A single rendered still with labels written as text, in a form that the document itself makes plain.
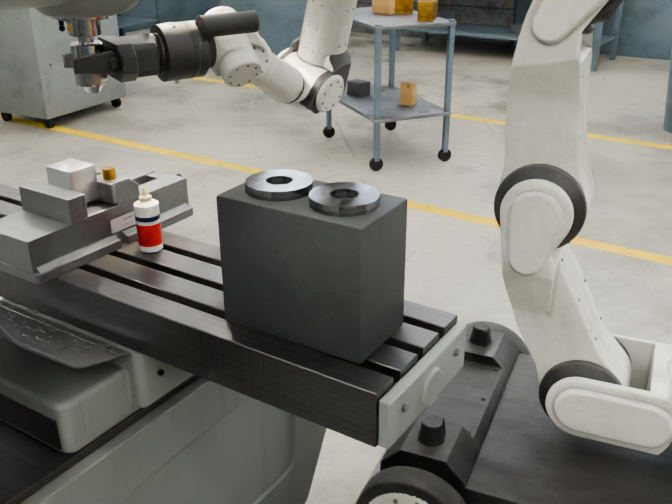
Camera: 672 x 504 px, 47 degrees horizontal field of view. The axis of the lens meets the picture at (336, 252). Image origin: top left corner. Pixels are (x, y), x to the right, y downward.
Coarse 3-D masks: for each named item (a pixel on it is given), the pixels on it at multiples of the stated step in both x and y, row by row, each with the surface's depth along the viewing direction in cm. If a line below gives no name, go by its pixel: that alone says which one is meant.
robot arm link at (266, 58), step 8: (216, 8) 124; (224, 8) 125; (256, 32) 132; (256, 40) 132; (264, 40) 134; (256, 48) 133; (264, 48) 132; (264, 56) 132; (272, 56) 133; (264, 64) 132; (272, 64) 133; (264, 72) 132; (272, 72) 133; (256, 80) 133; (264, 80) 134
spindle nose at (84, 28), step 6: (72, 24) 110; (78, 24) 110; (84, 24) 110; (90, 24) 111; (96, 24) 112; (72, 30) 111; (78, 30) 111; (84, 30) 111; (90, 30) 111; (96, 30) 112; (72, 36) 111; (78, 36) 111; (84, 36) 111
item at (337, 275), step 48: (240, 192) 100; (288, 192) 97; (336, 192) 97; (240, 240) 100; (288, 240) 95; (336, 240) 91; (384, 240) 94; (240, 288) 103; (288, 288) 98; (336, 288) 94; (384, 288) 98; (288, 336) 101; (336, 336) 97; (384, 336) 101
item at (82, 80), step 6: (72, 54) 113; (78, 54) 112; (84, 54) 112; (90, 54) 112; (78, 78) 114; (84, 78) 114; (90, 78) 114; (96, 78) 114; (102, 78) 115; (78, 84) 114; (84, 84) 114; (90, 84) 114; (96, 84) 114; (102, 84) 115
